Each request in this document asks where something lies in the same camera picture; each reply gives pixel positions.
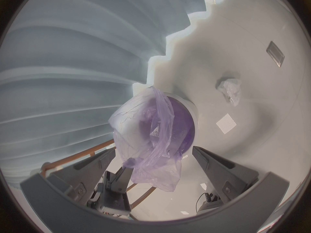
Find pale blue curtain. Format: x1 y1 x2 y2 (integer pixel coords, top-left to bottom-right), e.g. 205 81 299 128
0 0 234 186

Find white trash bin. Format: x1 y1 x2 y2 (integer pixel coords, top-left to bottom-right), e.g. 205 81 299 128
160 92 201 155

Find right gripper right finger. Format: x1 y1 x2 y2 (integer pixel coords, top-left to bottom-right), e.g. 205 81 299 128
192 146 259 204

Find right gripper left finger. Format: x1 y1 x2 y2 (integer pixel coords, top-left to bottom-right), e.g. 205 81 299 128
47 148 116 206

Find wooden chair with white cushions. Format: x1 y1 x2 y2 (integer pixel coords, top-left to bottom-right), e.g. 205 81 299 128
40 139 157 212

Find crumpled white plastic wrapper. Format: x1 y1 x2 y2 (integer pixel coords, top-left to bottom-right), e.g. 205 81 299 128
217 79 242 107

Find purple plastic bag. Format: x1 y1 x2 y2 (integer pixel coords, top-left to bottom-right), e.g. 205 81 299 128
108 86 183 192

